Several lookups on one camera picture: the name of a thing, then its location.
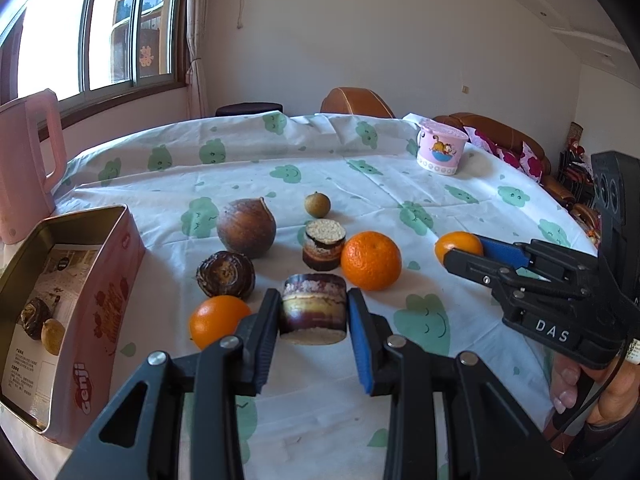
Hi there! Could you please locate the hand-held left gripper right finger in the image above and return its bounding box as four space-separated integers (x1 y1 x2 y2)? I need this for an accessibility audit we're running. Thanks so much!
346 287 572 480

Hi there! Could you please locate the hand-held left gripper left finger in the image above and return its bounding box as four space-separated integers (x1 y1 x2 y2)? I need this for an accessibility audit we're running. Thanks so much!
55 287 281 480

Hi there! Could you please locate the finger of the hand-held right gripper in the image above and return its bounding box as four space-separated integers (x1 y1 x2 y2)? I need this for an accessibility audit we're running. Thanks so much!
474 233 603 285
444 247 551 307

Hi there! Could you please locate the orange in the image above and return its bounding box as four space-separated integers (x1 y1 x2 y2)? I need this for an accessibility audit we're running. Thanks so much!
434 231 485 267
189 295 252 351
340 230 403 292

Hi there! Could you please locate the dark wrinkled round pastry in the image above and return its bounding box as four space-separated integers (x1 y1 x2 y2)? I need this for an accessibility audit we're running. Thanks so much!
196 251 256 300

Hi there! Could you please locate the pink tin box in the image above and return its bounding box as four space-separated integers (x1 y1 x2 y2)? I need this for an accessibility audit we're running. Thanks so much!
0 204 147 448

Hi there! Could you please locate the person's right forearm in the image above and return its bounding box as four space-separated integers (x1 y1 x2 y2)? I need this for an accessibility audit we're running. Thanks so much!
547 410 636 468

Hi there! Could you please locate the person's right hand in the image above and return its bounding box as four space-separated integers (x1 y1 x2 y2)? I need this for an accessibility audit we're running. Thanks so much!
550 332 640 427

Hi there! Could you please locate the dark metal rack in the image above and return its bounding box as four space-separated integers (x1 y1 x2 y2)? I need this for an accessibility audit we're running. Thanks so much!
556 121 601 208

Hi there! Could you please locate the pink cartoon cup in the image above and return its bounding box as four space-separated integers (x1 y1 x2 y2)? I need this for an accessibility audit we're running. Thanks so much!
416 119 471 177

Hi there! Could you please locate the brown leather sofa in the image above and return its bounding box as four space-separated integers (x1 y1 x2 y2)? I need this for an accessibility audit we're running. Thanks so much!
435 112 601 231

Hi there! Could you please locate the large brown round fruit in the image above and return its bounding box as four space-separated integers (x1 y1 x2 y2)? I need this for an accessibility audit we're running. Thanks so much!
216 196 277 260

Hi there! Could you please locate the small longan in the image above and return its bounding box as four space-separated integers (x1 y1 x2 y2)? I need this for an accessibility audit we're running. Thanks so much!
304 192 334 219

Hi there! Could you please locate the white tablecloth green cloud print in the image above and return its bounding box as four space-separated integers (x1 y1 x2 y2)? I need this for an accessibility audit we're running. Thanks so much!
0 110 601 480

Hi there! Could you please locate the brown leather chair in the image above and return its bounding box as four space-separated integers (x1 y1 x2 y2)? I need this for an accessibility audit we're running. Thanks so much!
320 87 396 119

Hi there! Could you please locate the oat-topped cake in box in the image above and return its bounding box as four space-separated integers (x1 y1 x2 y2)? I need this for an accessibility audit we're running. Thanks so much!
40 319 67 356

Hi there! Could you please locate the dark pastry in box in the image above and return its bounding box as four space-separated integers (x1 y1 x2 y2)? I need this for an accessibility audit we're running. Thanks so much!
20 297 53 339

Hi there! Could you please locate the black round stool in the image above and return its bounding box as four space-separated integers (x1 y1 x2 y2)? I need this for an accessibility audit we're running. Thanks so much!
216 102 284 118

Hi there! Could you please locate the pink electric kettle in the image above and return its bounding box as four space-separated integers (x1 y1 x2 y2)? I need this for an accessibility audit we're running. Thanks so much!
0 88 66 246

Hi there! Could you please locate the pale pink curtain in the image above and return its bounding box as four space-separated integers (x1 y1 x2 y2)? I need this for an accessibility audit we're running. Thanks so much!
185 0 216 121

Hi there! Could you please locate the sliding window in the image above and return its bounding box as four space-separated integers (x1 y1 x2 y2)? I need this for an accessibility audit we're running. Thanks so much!
0 0 193 106

